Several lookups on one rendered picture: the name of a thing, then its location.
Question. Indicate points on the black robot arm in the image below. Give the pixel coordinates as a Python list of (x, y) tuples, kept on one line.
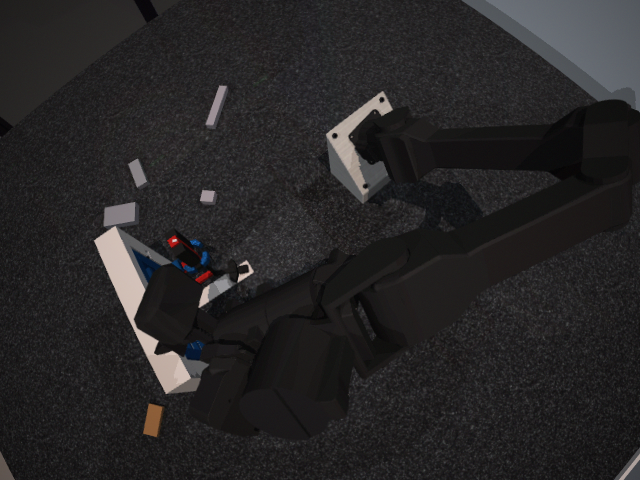
[(415, 284)]

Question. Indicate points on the brown rectangular block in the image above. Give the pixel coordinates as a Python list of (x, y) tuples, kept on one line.
[(153, 420)]

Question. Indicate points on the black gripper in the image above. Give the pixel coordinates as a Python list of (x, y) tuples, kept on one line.
[(170, 313)]

